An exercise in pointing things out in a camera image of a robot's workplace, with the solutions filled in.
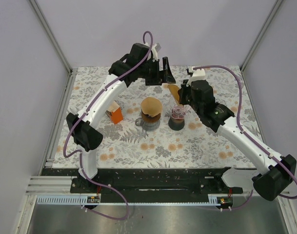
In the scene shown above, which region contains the aluminium rail frame front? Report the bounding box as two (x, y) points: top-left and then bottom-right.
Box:
(25, 176), (291, 196)

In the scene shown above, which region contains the white slotted cable duct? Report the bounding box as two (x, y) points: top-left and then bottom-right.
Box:
(36, 195), (221, 207)

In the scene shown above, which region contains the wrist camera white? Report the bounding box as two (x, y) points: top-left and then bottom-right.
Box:
(186, 66), (206, 86)
(144, 43), (161, 62)

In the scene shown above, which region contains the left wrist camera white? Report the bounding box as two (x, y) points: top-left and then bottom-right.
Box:
(144, 43), (161, 62)

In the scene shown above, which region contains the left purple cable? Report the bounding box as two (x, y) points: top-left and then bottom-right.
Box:
(62, 30), (131, 221)

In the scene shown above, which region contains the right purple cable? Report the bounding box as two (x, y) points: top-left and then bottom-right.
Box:
(193, 64), (297, 212)

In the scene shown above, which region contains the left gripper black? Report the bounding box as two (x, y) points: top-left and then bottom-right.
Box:
(138, 57), (176, 86)

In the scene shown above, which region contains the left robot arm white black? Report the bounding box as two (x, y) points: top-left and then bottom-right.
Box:
(66, 43), (176, 193)

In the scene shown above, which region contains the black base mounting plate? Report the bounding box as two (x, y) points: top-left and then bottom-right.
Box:
(70, 167), (271, 195)

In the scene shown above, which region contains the wooden dripper ring holder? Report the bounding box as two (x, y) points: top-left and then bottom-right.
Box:
(141, 112), (161, 123)

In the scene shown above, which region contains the dark mug red rim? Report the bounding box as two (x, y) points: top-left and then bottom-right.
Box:
(168, 115), (185, 131)

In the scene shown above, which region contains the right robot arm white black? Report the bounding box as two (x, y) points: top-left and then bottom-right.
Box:
(178, 79), (297, 201)

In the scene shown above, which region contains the brown paper coffee filter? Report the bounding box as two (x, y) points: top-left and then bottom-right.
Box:
(140, 97), (162, 117)

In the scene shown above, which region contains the purple cable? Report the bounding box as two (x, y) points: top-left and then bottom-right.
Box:
(62, 30), (131, 221)
(193, 64), (297, 212)

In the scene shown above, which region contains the coffee paper filter box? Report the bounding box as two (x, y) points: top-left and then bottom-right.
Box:
(106, 101), (123, 124)

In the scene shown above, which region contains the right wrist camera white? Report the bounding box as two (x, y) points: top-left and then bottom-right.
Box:
(186, 66), (206, 86)

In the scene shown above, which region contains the floral pattern table mat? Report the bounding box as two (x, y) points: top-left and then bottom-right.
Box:
(52, 65), (261, 169)

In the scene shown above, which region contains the glass coffee server carafe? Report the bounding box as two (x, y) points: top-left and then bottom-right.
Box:
(135, 117), (160, 131)

